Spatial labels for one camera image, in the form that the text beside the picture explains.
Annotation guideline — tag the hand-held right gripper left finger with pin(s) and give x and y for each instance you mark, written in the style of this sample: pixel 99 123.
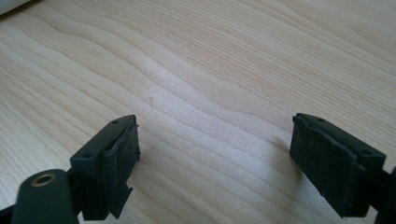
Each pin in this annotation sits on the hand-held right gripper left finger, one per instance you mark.
pixel 107 158

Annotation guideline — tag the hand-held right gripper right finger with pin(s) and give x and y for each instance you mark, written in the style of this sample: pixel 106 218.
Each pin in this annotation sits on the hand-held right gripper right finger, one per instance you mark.
pixel 333 161

